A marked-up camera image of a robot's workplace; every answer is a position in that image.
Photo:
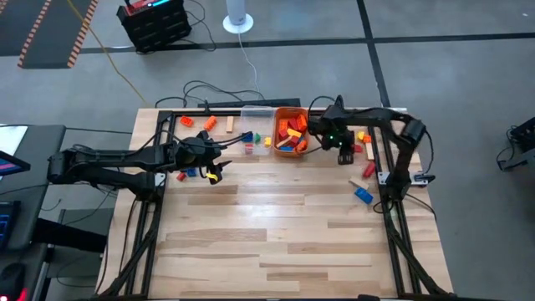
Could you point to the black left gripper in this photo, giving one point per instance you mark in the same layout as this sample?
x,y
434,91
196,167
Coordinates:
x,y
207,155

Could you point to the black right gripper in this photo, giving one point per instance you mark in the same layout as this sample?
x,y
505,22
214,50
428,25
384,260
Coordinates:
x,y
340,138

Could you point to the plain wooden block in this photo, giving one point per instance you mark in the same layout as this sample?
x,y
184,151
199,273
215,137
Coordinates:
x,y
284,142
358,182
229,124
369,151

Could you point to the small yellow block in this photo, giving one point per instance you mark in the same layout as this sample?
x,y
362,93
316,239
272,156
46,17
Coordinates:
x,y
267,141
361,135

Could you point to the small orange block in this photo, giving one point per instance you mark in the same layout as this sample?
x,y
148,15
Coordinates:
x,y
367,139

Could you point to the blue toy brick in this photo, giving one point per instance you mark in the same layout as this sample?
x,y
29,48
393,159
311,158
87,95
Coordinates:
x,y
191,172
363,195
286,148

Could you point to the small red block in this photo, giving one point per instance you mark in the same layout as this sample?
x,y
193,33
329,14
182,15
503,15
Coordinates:
x,y
249,149
181,176

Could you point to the small blue block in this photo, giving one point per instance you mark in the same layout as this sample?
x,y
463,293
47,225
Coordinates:
x,y
247,137

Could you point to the small green block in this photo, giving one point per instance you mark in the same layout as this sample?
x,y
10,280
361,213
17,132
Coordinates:
x,y
257,138

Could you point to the yellow toy brick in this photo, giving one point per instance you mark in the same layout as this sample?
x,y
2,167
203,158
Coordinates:
x,y
293,133

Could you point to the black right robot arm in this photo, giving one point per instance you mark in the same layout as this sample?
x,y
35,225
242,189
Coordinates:
x,y
403,159

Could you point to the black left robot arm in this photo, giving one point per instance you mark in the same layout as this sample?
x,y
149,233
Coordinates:
x,y
113,156

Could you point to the clear plastic bin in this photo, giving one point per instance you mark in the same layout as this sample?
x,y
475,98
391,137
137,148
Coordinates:
x,y
261,119

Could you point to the black power strip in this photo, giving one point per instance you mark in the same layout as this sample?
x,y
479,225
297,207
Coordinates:
x,y
251,102

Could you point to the orange plastic bin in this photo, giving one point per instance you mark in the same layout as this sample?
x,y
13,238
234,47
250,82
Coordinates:
x,y
292,110

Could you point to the black bulky object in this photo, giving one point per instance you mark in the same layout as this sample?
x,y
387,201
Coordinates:
x,y
368,298

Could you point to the black storage crate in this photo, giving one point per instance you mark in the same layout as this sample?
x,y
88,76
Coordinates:
x,y
159,31

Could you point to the black desk base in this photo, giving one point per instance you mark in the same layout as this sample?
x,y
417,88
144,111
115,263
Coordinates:
x,y
71,234

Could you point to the red device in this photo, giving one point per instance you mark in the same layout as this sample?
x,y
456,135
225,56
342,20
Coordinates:
x,y
142,6

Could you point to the black floor equipment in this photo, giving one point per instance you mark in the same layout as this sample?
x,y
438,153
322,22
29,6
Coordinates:
x,y
522,138

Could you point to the dark grey desk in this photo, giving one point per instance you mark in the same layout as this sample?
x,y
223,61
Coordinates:
x,y
37,188

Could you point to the tilted monitor screen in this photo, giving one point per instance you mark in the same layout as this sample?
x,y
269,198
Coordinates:
x,y
10,164

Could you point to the white sheet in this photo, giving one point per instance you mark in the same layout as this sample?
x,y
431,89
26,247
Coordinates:
x,y
10,140

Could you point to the black striped floor mat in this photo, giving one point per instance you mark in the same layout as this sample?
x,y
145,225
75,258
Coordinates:
x,y
50,33

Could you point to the black keyboard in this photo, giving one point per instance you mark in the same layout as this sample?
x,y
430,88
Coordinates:
x,y
6,223

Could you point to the black computer mouse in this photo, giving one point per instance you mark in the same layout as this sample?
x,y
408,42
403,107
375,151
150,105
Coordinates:
x,y
12,279

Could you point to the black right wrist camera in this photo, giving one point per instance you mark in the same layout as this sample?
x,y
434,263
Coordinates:
x,y
332,115

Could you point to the black metal table frame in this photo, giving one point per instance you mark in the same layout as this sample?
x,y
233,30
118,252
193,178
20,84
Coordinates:
x,y
217,113

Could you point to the white pedestal stand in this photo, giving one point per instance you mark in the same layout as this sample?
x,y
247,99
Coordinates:
x,y
237,21

